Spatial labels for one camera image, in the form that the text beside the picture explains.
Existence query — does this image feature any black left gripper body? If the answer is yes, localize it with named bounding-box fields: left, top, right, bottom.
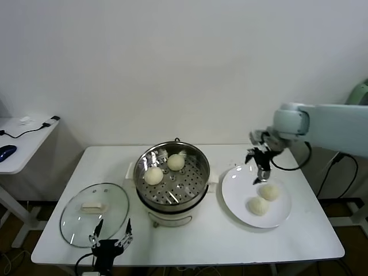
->
left=90, top=239, right=124, bottom=261

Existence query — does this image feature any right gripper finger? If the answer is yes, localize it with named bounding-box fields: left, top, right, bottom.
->
left=252, top=168, right=271, bottom=186
left=244, top=147, right=259, bottom=165

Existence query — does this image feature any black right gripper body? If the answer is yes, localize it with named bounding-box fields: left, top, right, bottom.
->
left=254, top=143, right=288, bottom=173

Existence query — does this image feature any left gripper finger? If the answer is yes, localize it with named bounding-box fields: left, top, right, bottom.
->
left=114, top=218, right=134, bottom=250
left=88, top=218, right=105, bottom=248

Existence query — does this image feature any white steamed baozi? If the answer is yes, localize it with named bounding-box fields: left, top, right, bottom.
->
left=259, top=184, right=280, bottom=201
left=144, top=167, right=163, bottom=185
left=247, top=197, right=270, bottom=216
left=167, top=154, right=185, bottom=171

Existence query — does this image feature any glass lid with cream handle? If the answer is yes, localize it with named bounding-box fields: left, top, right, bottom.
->
left=59, top=182, right=130, bottom=248

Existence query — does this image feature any stainless steel steamer basket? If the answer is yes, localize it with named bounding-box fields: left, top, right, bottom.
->
left=134, top=142, right=212, bottom=205

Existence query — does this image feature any white round plate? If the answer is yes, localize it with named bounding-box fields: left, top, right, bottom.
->
left=220, top=165, right=293, bottom=229

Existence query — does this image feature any white electric cooker base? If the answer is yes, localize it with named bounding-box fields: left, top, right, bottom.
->
left=125, top=162, right=219, bottom=229

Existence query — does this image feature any white side table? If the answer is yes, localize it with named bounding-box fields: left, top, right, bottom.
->
left=0, top=116, right=62, bottom=248

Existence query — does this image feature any green appliance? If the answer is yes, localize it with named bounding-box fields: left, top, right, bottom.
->
left=344, top=79, right=368, bottom=106

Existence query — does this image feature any blue computer mouse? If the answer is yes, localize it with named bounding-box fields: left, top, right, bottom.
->
left=0, top=144, right=17, bottom=162

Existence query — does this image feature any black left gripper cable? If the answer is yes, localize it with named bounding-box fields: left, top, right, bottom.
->
left=74, top=252, right=95, bottom=275

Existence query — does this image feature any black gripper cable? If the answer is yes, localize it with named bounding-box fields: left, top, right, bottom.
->
left=74, top=252, right=95, bottom=275
left=270, top=140, right=313, bottom=172

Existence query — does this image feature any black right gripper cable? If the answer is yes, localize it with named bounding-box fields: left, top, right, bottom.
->
left=270, top=140, right=313, bottom=172

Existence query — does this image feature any black cable with plug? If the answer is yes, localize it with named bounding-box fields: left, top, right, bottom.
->
left=316, top=152, right=360, bottom=198

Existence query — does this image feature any black charging cable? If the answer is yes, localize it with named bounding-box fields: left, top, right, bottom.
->
left=0, top=122, right=51, bottom=139

